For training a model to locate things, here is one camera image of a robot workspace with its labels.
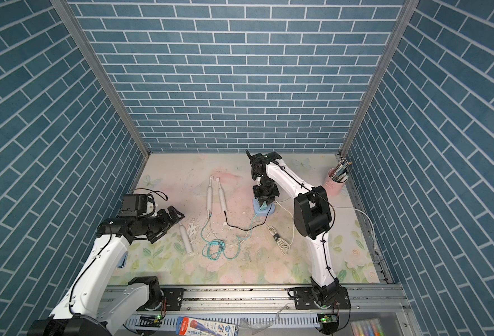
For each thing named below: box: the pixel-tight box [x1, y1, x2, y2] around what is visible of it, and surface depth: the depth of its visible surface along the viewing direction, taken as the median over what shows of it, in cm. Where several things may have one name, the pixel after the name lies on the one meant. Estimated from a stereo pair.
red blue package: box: [175, 316, 238, 336], surface depth 69 cm
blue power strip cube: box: [253, 198, 275, 217], surface depth 94 cm
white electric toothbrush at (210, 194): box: [207, 175, 215, 213], surface depth 102 cm
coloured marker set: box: [350, 317, 386, 336], surface depth 69 cm
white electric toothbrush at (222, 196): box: [215, 177, 228, 213], surface depth 103 cm
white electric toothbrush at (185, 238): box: [179, 225, 194, 255], surface depth 88 cm
